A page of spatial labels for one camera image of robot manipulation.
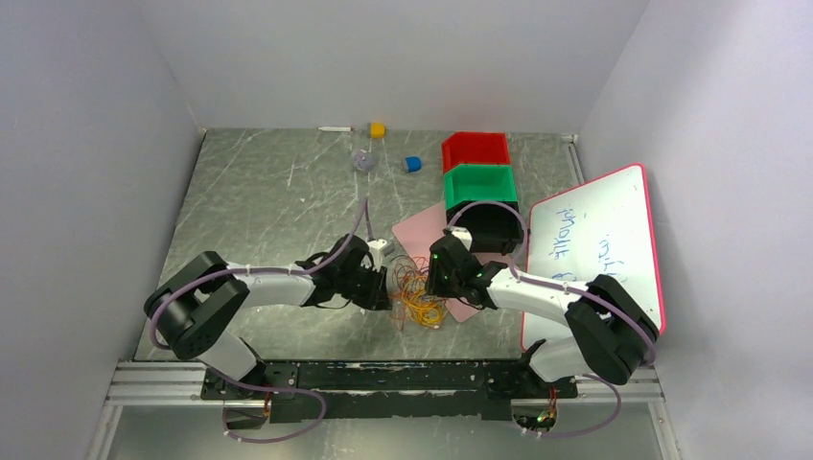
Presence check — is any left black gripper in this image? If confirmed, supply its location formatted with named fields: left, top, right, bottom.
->
left=337, top=261, right=392, bottom=311

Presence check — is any purple cable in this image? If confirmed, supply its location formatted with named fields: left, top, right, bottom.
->
left=393, top=256, right=450, bottom=306

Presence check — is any orange cable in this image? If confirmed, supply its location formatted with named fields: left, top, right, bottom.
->
left=389, top=255, right=433, bottom=306

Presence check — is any black plastic bin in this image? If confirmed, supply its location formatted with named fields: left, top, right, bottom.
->
left=454, top=204, right=523, bottom=255

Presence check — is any green plastic bin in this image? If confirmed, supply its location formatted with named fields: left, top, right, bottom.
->
left=443, top=164, right=519, bottom=210

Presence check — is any red plastic bin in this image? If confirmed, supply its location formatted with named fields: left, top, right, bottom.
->
left=441, top=131, right=511, bottom=173

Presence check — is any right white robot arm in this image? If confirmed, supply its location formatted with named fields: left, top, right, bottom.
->
left=426, top=233, right=660, bottom=397

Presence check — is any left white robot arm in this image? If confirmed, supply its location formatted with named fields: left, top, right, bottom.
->
left=144, top=235, right=392, bottom=399

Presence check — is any pink clipboard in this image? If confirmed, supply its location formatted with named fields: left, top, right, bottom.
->
left=390, top=201, right=509, bottom=324

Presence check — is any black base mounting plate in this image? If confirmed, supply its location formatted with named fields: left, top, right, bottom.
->
left=200, top=358, right=577, bottom=424

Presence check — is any blue cube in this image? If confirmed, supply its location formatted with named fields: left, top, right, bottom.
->
left=404, top=156, right=423, bottom=173

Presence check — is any yellow cube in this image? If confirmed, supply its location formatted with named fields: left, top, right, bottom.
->
left=368, top=123, right=386, bottom=139

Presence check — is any pink-framed whiteboard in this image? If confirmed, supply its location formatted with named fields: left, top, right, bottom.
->
left=525, top=163, right=666, bottom=332

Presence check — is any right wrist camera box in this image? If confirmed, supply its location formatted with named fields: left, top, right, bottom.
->
left=447, top=226, right=474, bottom=251

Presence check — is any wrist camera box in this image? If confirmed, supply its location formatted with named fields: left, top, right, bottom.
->
left=447, top=226, right=474, bottom=251
left=367, top=239, right=392, bottom=271

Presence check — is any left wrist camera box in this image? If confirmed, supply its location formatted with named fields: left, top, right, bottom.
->
left=367, top=239, right=392, bottom=271

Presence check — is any aluminium rail frame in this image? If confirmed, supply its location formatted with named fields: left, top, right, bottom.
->
left=86, top=361, right=683, bottom=459

